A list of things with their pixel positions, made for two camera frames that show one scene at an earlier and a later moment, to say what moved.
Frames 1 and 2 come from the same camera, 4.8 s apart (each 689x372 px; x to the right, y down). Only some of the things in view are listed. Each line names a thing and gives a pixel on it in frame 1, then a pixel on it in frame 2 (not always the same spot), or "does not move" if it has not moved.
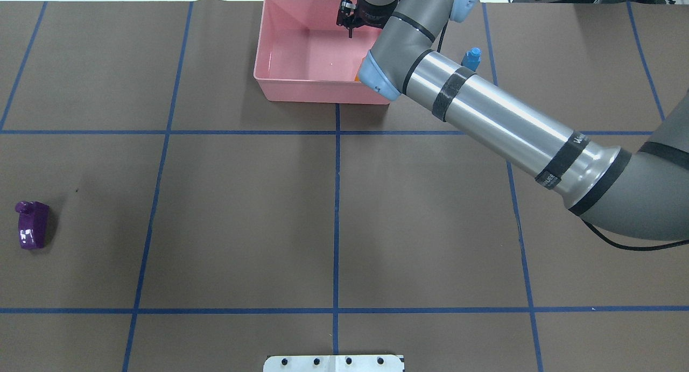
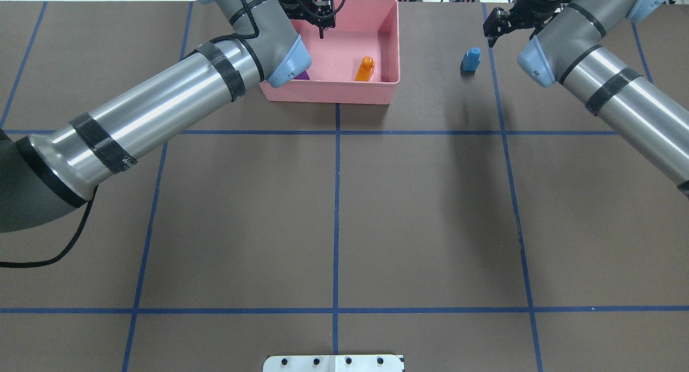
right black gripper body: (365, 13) -> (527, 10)
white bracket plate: (334, 363) does not move
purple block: (33, 224) -> (303, 76)
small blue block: (472, 58) does not move
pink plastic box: (303, 56) does not move
